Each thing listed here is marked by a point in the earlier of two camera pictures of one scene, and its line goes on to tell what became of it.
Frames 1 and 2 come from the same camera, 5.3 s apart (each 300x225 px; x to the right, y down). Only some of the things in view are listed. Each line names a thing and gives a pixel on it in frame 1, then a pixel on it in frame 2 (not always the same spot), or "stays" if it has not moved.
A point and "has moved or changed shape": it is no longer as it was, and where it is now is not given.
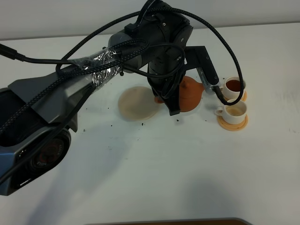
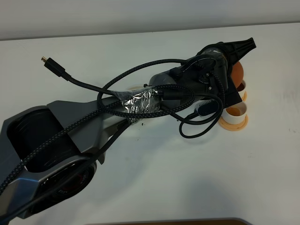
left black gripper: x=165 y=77 → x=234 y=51
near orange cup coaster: x=231 y=127 stays
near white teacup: x=233 y=114 stays
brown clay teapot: x=191 y=92 has moved or changed shape
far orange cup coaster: x=243 y=98 stays
